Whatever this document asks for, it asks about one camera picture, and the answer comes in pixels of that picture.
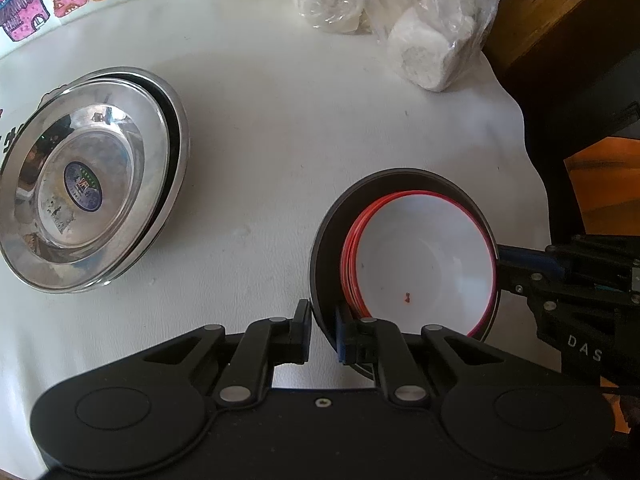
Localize plastic bag of white rolls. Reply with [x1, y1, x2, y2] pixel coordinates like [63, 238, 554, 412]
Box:
[281, 0, 507, 94]

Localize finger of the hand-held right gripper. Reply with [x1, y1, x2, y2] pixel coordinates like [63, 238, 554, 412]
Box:
[494, 244, 567, 277]
[499, 271, 562, 312]

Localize white cloth with bear print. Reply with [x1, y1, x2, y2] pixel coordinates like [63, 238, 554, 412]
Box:
[0, 0, 553, 480]

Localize orange cloth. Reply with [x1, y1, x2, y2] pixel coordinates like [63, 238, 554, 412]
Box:
[563, 136, 640, 237]

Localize white bowl with red rim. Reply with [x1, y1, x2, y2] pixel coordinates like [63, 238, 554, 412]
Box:
[356, 194, 498, 337]
[339, 189, 488, 317]

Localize cloth with house drawings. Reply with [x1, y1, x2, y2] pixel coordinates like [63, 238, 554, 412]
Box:
[0, 0, 157, 58]

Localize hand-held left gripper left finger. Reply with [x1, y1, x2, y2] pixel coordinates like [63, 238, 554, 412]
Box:
[144, 299, 313, 409]

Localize wooden furniture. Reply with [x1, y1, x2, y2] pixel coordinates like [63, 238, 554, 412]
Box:
[481, 0, 640, 113]

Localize steel bowl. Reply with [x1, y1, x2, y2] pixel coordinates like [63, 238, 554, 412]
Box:
[308, 169, 501, 382]

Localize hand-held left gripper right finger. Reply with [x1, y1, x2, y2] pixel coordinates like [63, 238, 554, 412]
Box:
[335, 304, 507, 409]

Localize plain steel plate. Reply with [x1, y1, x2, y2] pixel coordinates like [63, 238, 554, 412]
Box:
[0, 66, 192, 294]

